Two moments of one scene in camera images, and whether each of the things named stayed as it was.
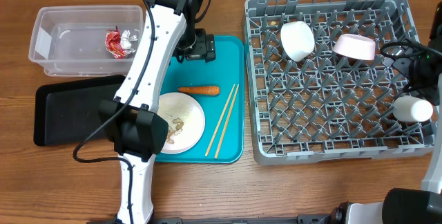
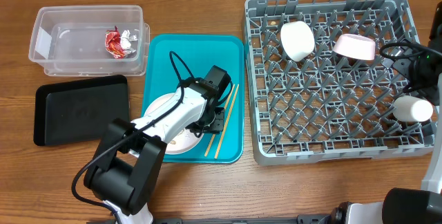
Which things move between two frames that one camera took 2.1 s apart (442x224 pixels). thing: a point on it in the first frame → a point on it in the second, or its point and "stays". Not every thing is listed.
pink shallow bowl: x=355 y=46 stays
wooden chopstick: x=221 y=119 stays
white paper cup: x=412 y=109 stays
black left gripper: x=204 y=48 → x=215 y=127
